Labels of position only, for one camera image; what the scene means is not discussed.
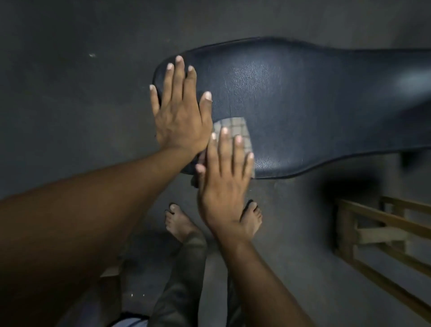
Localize person's left hand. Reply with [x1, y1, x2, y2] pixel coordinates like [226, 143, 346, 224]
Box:
[150, 55, 213, 154]

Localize person's right hand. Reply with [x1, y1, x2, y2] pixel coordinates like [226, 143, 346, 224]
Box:
[196, 127, 255, 245]

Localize grey checked cloth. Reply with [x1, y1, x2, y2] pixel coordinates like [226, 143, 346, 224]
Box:
[212, 117, 254, 159]

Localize person's left forearm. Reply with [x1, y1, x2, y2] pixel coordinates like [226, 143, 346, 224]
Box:
[0, 145, 202, 327]

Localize person's right forearm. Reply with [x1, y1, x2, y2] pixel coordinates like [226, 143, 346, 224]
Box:
[210, 232, 315, 327]

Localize person's left foot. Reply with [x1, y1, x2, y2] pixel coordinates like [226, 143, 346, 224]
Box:
[164, 203, 203, 244]

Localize person's foot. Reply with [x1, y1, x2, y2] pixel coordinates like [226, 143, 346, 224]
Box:
[164, 203, 203, 244]
[239, 200, 263, 241]

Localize person's right foot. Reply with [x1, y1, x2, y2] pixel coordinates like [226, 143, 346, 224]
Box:
[239, 200, 263, 241]

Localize dark blue vinyl seat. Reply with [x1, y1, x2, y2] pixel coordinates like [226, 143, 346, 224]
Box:
[152, 36, 431, 179]

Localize dark grey trousers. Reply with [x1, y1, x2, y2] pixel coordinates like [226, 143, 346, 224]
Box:
[147, 231, 246, 327]

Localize white shirt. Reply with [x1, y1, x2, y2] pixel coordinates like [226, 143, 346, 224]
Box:
[107, 313, 150, 327]

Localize wooden frame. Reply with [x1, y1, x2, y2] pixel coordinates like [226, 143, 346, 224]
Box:
[335, 196, 431, 322]

